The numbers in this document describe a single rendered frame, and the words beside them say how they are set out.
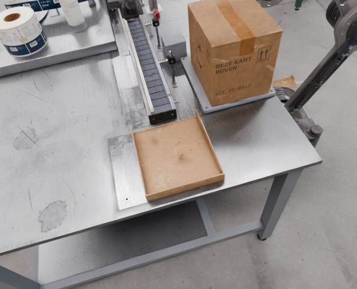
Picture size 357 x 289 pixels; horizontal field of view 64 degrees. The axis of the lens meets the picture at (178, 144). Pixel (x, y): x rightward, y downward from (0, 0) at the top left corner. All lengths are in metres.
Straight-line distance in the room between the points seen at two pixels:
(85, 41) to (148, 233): 1.02
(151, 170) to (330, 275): 1.18
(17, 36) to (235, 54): 1.02
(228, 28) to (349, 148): 1.46
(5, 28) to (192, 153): 1.03
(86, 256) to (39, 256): 0.25
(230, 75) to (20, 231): 0.86
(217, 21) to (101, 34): 0.71
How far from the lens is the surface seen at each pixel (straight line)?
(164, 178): 0.96
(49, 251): 1.70
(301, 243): 1.82
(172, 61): 1.18
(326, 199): 1.98
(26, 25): 1.58
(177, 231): 1.54
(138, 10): 1.48
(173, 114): 1.11
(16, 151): 1.25
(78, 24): 1.65
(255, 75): 1.11
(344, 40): 1.60
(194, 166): 0.98
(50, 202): 1.05
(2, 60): 1.68
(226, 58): 1.00
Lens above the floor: 1.66
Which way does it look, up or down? 52 degrees down
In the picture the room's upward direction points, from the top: 8 degrees counter-clockwise
